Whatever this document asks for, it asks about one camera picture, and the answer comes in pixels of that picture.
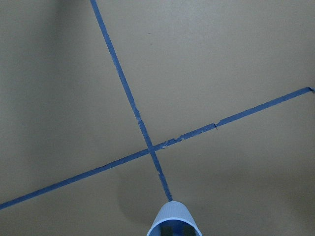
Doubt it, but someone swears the blue ribbed cup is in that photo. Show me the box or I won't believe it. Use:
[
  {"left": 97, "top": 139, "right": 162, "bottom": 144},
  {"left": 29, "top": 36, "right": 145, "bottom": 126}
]
[{"left": 147, "top": 201, "right": 202, "bottom": 236}]

